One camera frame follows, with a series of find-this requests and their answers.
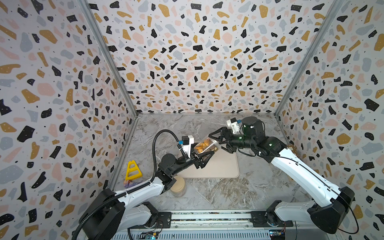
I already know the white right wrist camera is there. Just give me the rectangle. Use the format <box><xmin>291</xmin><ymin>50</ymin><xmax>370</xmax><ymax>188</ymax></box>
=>
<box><xmin>227</xmin><ymin>118</ymin><xmax>242</xmax><ymax>135</ymax></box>

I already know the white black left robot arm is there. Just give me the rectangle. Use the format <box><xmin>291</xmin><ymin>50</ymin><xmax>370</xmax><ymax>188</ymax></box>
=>
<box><xmin>72</xmin><ymin>151</ymin><xmax>214</xmax><ymax>240</ymax></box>

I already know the cream rectangular tray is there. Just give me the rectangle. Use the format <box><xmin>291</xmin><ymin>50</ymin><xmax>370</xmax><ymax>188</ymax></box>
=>
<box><xmin>178</xmin><ymin>148</ymin><xmax>240</xmax><ymax>179</ymax></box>

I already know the black corrugated cable conduit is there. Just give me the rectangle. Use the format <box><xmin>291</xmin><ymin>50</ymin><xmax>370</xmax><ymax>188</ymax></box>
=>
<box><xmin>71</xmin><ymin>129</ymin><xmax>181</xmax><ymax>240</ymax></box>

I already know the wooden chessboard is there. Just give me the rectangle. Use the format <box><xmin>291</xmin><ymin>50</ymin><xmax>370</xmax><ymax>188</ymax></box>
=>
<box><xmin>287</xmin><ymin>145</ymin><xmax>300</xmax><ymax>158</ymax></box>

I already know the small purple toy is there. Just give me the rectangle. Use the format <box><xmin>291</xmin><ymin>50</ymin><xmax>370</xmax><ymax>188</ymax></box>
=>
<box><xmin>123</xmin><ymin>180</ymin><xmax>140</xmax><ymax>189</ymax></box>

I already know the jar with beige lid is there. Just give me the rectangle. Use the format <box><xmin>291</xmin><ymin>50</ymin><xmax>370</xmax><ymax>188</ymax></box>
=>
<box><xmin>170</xmin><ymin>176</ymin><xmax>186</xmax><ymax>197</ymax></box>

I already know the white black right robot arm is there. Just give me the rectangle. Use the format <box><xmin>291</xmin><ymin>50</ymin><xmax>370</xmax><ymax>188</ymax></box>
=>
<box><xmin>209</xmin><ymin>117</ymin><xmax>355</xmax><ymax>234</ymax></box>

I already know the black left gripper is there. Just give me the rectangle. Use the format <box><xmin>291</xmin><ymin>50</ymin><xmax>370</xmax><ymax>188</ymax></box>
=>
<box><xmin>170</xmin><ymin>143</ymin><xmax>213</xmax><ymax>179</ymax></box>

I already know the yellow triangular toy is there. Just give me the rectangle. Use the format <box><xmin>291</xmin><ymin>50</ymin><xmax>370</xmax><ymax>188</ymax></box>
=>
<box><xmin>125</xmin><ymin>161</ymin><xmax>143</xmax><ymax>181</ymax></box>

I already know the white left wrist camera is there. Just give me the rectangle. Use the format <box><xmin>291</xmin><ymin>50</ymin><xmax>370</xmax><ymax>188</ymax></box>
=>
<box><xmin>178</xmin><ymin>135</ymin><xmax>195</xmax><ymax>158</ymax></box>

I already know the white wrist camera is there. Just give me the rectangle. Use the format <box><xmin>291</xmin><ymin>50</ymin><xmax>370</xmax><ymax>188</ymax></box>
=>
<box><xmin>178</xmin><ymin>135</ymin><xmax>195</xmax><ymax>158</ymax></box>
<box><xmin>227</xmin><ymin>118</ymin><xmax>242</xmax><ymax>135</ymax></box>

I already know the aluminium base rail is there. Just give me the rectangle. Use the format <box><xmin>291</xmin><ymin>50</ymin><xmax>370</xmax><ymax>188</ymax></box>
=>
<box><xmin>106</xmin><ymin>210</ymin><xmax>333</xmax><ymax>240</ymax></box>

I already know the clear plastic cookie jar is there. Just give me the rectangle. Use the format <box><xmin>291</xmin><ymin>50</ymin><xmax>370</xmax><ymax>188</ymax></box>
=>
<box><xmin>194</xmin><ymin>137</ymin><xmax>221</xmax><ymax>154</ymax></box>

